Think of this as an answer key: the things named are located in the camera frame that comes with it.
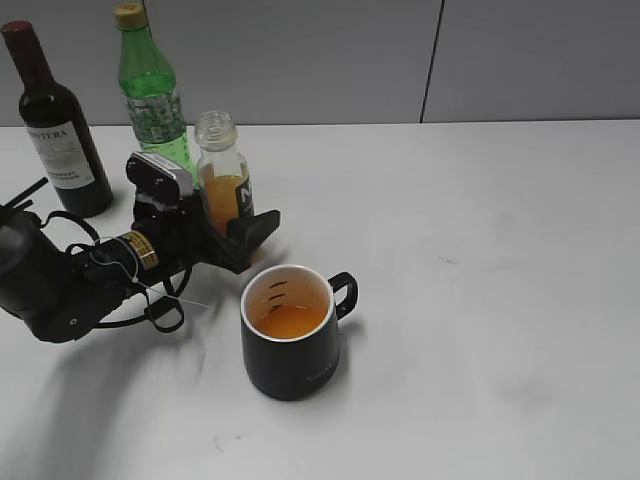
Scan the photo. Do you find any orange juice bottle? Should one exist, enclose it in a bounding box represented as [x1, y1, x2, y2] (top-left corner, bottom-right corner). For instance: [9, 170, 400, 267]
[194, 110, 254, 237]

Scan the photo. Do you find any black cable loop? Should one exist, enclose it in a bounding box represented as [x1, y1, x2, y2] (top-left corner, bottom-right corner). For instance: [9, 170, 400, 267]
[94, 264, 194, 334]

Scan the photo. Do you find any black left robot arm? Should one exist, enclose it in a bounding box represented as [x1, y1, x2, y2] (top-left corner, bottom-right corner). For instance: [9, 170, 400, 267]
[1, 178, 280, 343]

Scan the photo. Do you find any white zip tie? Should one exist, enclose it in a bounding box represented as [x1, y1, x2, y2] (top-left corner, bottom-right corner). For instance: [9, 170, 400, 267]
[81, 244, 212, 310]

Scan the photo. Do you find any green plastic soda bottle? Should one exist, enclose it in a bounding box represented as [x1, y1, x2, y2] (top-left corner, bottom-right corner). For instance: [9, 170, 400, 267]
[114, 2, 196, 173]

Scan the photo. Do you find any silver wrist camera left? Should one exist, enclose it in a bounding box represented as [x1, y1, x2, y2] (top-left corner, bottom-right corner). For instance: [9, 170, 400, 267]
[125, 151, 194, 207]

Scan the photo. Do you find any black ceramic mug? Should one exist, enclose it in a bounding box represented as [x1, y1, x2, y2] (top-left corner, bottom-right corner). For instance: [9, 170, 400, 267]
[240, 264, 359, 401]

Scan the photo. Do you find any red wine bottle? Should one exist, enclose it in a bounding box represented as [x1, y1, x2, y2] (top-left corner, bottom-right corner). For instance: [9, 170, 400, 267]
[1, 21, 113, 218]

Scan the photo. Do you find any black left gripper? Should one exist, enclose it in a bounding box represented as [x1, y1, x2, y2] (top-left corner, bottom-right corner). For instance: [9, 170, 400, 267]
[131, 192, 280, 274]

